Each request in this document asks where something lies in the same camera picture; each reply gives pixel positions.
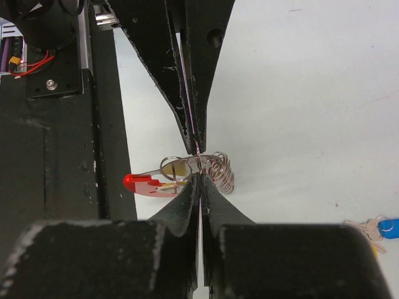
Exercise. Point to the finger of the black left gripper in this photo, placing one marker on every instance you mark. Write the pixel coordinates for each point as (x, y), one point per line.
(204, 31)
(149, 27)

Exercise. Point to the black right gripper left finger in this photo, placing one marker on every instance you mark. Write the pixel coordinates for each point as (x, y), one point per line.
(155, 258)

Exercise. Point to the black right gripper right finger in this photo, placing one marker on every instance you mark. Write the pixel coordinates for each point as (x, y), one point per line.
(244, 259)

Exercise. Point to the red handled metal keyring holder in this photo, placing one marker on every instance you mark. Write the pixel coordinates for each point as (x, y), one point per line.
(169, 179)

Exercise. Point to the yellow key tag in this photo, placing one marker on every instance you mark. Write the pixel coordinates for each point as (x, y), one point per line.
(374, 249)

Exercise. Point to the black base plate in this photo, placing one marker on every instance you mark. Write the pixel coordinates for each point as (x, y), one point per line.
(64, 148)

